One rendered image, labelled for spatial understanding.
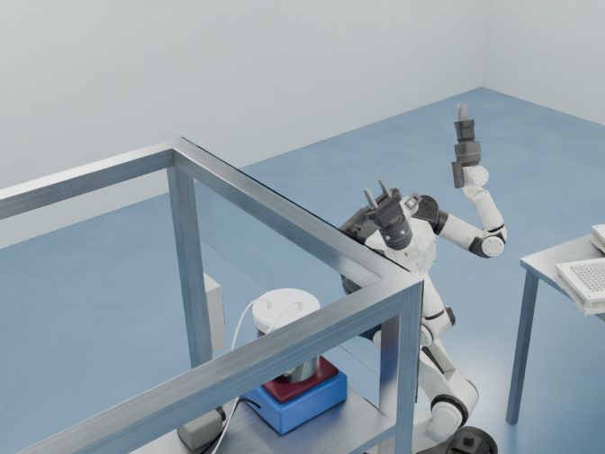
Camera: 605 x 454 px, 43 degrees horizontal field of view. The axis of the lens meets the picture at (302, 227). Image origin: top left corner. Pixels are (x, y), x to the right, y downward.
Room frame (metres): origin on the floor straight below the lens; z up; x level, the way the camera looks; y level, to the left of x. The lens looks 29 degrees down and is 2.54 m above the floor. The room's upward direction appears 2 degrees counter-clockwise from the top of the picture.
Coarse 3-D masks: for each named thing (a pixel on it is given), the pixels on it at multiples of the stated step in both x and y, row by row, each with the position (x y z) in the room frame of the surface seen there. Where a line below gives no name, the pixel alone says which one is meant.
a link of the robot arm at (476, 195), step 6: (468, 186) 2.48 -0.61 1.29; (474, 186) 2.49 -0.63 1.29; (480, 186) 2.49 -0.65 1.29; (462, 192) 2.48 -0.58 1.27; (468, 192) 2.47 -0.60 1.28; (474, 192) 2.47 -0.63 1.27; (480, 192) 2.47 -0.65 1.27; (486, 192) 2.44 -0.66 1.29; (468, 198) 2.45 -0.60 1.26; (474, 198) 2.44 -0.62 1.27; (480, 198) 2.42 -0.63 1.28; (486, 198) 2.42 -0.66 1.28; (474, 204) 2.43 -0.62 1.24
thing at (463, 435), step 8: (464, 432) 2.35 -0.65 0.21; (448, 440) 2.35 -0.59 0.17; (456, 440) 2.32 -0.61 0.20; (464, 440) 2.29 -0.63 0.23; (472, 440) 2.28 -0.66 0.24; (480, 440) 2.31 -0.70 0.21; (432, 448) 2.32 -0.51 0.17; (440, 448) 2.31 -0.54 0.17; (448, 448) 2.30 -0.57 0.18; (456, 448) 2.27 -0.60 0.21; (464, 448) 2.27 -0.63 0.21; (472, 448) 2.27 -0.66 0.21; (480, 448) 2.27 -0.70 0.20; (488, 448) 2.30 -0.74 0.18
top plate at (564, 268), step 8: (560, 264) 2.48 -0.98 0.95; (568, 264) 2.48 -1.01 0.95; (576, 264) 2.48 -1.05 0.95; (560, 272) 2.44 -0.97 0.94; (568, 272) 2.42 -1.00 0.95; (568, 280) 2.38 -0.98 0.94; (576, 280) 2.37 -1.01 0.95; (600, 280) 2.36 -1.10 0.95; (576, 288) 2.32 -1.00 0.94; (584, 288) 2.31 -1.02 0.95; (584, 296) 2.26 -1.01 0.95; (592, 296) 2.26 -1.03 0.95; (600, 296) 2.26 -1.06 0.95
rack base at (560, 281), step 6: (558, 282) 2.44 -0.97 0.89; (564, 282) 2.42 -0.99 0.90; (564, 288) 2.39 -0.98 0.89; (570, 288) 2.38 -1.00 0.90; (570, 294) 2.35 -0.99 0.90; (576, 294) 2.34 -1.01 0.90; (576, 300) 2.31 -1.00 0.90; (582, 300) 2.30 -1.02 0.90; (582, 306) 2.26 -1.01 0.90; (594, 306) 2.26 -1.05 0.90; (600, 306) 2.26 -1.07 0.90; (582, 312) 2.26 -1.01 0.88; (588, 312) 2.25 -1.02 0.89; (594, 312) 2.25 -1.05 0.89; (600, 312) 2.25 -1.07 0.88
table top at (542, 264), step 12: (576, 240) 2.78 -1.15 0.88; (588, 240) 2.77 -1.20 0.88; (540, 252) 2.68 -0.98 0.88; (552, 252) 2.68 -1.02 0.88; (564, 252) 2.68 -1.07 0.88; (576, 252) 2.68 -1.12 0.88; (588, 252) 2.67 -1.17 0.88; (600, 252) 2.67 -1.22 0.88; (528, 264) 2.60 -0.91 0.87; (540, 264) 2.60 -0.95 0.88; (552, 264) 2.59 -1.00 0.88; (540, 276) 2.54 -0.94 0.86; (552, 276) 2.51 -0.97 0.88
